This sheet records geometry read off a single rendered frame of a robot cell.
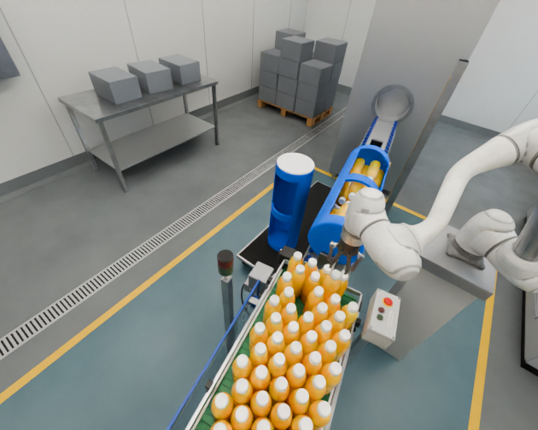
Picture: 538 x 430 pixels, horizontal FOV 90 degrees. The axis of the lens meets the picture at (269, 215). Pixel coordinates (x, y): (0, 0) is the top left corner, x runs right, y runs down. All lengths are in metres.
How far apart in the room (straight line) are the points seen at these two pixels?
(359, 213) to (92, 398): 2.03
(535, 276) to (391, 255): 0.84
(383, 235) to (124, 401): 1.94
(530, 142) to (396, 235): 0.49
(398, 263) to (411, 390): 1.75
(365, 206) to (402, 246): 0.15
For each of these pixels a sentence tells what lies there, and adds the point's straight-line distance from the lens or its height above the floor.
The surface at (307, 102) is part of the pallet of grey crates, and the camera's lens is 4.92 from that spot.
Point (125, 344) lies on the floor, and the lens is 2.40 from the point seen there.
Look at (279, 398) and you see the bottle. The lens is 1.07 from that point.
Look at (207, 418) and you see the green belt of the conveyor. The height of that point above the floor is 0.90.
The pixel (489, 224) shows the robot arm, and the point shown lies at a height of 1.31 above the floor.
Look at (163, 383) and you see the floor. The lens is 2.23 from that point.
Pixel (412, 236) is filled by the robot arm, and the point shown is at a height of 1.59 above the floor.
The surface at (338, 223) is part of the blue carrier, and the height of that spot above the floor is 1.23.
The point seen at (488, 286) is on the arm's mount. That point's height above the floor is 1.07.
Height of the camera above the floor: 2.11
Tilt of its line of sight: 44 degrees down
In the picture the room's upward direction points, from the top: 6 degrees clockwise
